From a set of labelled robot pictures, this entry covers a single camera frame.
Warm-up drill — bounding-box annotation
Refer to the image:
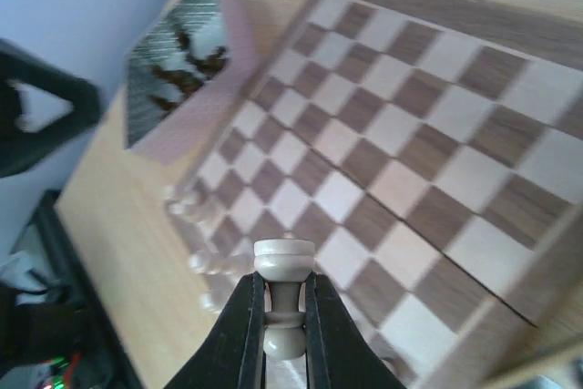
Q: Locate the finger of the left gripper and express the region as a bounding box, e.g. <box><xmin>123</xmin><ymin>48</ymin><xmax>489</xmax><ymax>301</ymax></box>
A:
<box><xmin>1</xmin><ymin>40</ymin><xmax>102</xmax><ymax>178</ymax></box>

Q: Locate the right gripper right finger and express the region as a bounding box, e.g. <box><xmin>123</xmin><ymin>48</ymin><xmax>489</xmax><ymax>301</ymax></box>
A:
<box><xmin>305</xmin><ymin>272</ymin><xmax>404</xmax><ymax>389</ymax></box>

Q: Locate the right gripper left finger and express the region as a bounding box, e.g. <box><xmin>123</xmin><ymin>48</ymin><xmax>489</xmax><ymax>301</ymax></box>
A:
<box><xmin>168</xmin><ymin>272</ymin><xmax>266</xmax><ymax>389</ymax></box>

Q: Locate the light chess pawn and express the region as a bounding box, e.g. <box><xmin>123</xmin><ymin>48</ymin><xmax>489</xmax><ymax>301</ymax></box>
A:
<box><xmin>189</xmin><ymin>250</ymin><xmax>250</xmax><ymax>276</ymax></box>

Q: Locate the light chess piece gripped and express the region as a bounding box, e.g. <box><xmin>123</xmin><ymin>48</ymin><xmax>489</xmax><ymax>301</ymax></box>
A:
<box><xmin>254</xmin><ymin>238</ymin><xmax>315</xmax><ymax>361</ymax></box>

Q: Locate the light chess piece corner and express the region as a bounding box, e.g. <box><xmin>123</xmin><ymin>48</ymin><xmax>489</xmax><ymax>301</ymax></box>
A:
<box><xmin>163</xmin><ymin>186</ymin><xmax>220</xmax><ymax>224</ymax></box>

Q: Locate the silver tin with dark pieces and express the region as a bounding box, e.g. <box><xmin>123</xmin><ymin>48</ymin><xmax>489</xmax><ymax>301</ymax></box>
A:
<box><xmin>125</xmin><ymin>0</ymin><xmax>259</xmax><ymax>165</ymax></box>

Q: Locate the wooden chess board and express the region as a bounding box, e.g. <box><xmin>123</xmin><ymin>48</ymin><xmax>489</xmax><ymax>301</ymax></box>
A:
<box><xmin>170</xmin><ymin>0</ymin><xmax>582</xmax><ymax>388</ymax></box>

